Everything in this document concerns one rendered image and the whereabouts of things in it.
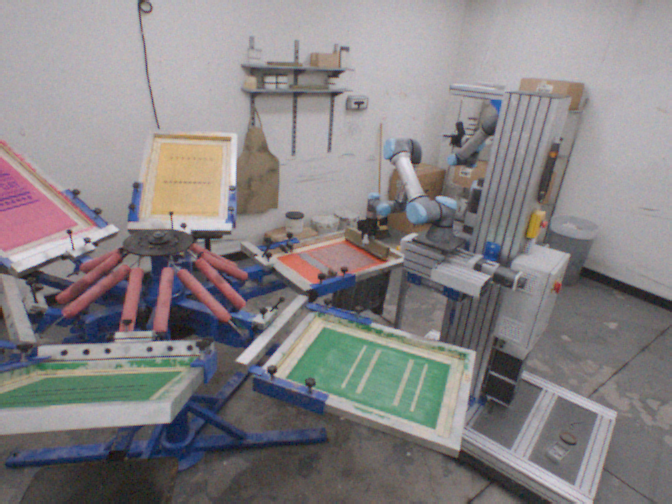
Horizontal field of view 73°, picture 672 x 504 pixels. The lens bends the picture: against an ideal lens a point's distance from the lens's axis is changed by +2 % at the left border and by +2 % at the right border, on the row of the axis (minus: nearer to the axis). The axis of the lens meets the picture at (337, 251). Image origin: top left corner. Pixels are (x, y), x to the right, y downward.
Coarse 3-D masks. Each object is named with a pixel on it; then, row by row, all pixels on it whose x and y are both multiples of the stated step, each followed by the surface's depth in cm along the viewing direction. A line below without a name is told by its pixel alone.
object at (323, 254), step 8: (320, 248) 296; (328, 248) 297; (336, 248) 298; (344, 248) 299; (352, 248) 300; (360, 248) 301; (280, 256) 280; (288, 256) 282; (296, 256) 283; (312, 256) 284; (320, 256) 285; (328, 256) 286; (336, 256) 287; (288, 264) 272; (296, 264) 272; (304, 264) 273
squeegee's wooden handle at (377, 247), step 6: (348, 228) 306; (348, 234) 307; (354, 234) 302; (360, 234) 298; (354, 240) 303; (360, 240) 299; (372, 240) 290; (366, 246) 295; (372, 246) 290; (378, 246) 286; (384, 246) 282; (378, 252) 287; (384, 252) 283
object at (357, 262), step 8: (344, 256) 287; (352, 256) 289; (360, 256) 290; (368, 256) 291; (328, 264) 276; (336, 264) 276; (344, 264) 277; (352, 264) 278; (360, 264) 279; (368, 264) 280; (376, 264) 281; (304, 272) 264; (312, 272) 265; (320, 272) 265; (352, 272) 268; (312, 280) 256
